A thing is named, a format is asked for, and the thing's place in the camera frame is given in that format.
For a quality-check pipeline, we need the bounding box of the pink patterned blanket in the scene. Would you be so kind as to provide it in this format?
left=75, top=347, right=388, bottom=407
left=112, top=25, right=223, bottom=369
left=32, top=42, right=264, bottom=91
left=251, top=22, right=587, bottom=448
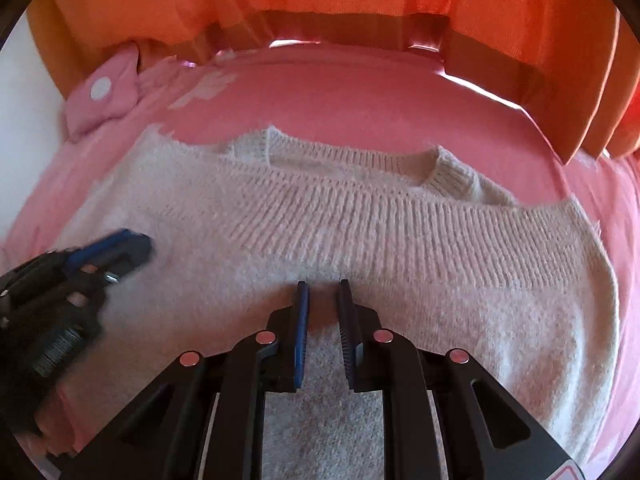
left=0, top=42, right=640, bottom=480

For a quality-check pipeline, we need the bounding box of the pink sweater with black hearts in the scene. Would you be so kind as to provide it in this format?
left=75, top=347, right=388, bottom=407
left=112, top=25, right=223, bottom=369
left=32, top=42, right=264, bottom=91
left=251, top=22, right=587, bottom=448
left=47, top=127, right=622, bottom=480

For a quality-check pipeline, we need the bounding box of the pink pillow with white dots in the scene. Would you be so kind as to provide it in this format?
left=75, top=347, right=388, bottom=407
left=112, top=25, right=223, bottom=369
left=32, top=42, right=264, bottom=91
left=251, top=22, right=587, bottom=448
left=65, top=42, right=144, bottom=142

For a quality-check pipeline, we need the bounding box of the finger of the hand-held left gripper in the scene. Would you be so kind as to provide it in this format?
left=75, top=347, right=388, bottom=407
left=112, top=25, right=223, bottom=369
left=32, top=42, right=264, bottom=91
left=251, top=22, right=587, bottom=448
left=64, top=228, right=154, bottom=287

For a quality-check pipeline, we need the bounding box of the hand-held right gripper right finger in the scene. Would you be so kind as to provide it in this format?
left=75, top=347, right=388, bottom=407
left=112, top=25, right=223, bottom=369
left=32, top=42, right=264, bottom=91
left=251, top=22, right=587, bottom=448
left=336, top=278, right=587, bottom=480

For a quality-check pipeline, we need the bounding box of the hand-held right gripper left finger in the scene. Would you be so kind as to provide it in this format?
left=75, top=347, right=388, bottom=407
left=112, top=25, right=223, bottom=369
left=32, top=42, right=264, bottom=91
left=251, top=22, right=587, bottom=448
left=59, top=280, right=312, bottom=480

